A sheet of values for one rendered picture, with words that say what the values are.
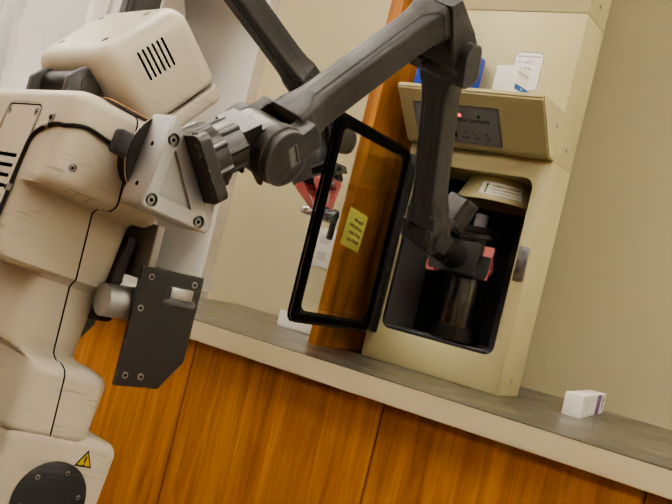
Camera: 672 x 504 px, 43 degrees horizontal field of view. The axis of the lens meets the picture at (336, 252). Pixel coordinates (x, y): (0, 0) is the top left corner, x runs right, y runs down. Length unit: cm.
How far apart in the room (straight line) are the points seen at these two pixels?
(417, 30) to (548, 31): 61
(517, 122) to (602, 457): 68
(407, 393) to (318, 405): 20
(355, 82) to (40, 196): 44
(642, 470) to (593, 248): 90
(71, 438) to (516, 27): 120
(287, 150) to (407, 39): 26
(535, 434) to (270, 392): 53
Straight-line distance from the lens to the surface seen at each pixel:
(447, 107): 142
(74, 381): 116
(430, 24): 128
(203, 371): 176
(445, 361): 177
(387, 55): 123
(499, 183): 181
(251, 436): 168
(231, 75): 283
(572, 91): 179
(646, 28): 226
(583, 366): 212
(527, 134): 171
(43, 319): 117
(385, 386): 149
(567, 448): 136
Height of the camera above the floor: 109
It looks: 2 degrees up
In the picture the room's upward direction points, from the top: 14 degrees clockwise
